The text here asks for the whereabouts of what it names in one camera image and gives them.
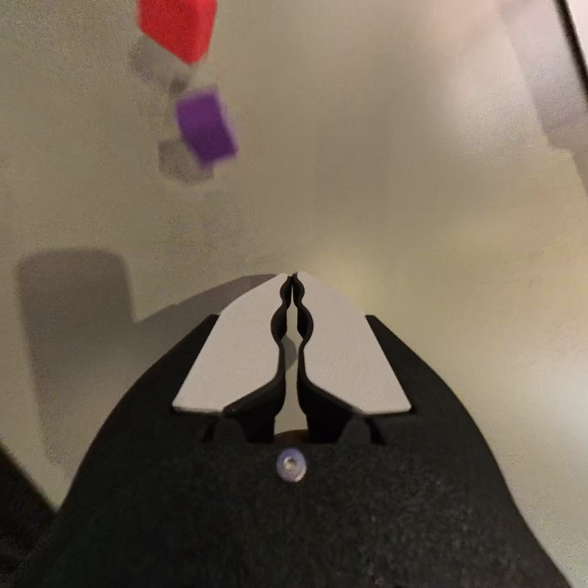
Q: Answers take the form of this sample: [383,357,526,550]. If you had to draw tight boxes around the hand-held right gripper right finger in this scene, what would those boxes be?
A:
[292,271,412,443]

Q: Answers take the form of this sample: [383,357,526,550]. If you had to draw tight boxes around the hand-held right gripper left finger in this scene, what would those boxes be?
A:
[172,273,295,443]

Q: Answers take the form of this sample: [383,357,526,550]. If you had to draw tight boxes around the small purple wooden cube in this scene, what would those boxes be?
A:
[176,88,239,166]

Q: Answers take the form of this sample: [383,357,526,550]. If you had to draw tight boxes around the small red wooden cube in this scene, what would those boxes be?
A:
[137,0,218,65]

